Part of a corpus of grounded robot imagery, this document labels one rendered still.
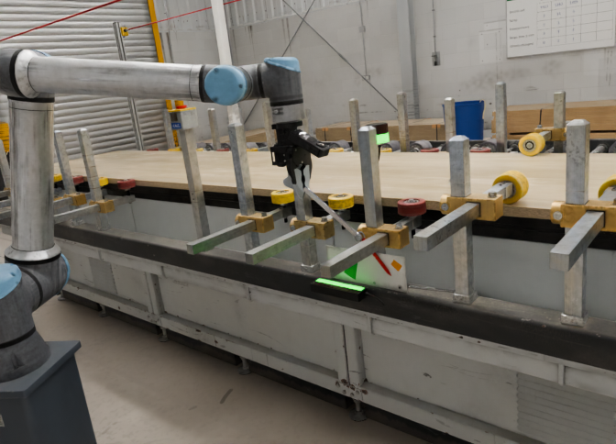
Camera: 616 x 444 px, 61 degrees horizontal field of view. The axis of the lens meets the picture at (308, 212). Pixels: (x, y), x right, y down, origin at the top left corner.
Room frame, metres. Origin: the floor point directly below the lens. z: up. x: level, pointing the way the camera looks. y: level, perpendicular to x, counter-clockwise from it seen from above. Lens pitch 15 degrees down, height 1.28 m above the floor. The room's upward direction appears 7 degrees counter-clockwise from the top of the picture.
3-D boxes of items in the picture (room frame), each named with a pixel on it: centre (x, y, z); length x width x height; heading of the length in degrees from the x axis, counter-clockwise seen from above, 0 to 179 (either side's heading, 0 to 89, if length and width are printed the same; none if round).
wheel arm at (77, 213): (2.27, 0.96, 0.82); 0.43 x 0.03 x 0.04; 139
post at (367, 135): (1.35, -0.18, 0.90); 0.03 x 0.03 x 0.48; 49
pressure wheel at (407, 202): (1.43, -0.30, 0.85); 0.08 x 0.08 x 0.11
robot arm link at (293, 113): (1.42, 0.02, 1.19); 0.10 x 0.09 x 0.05; 139
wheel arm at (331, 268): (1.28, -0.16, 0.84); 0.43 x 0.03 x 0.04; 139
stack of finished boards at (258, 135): (10.02, 1.23, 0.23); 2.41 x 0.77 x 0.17; 142
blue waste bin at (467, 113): (6.95, -2.22, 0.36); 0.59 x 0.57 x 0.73; 140
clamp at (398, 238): (1.34, -0.20, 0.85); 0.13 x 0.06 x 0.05; 49
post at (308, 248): (1.52, 0.01, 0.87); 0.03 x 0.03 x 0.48; 49
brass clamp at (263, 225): (1.67, 0.18, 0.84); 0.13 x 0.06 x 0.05; 49
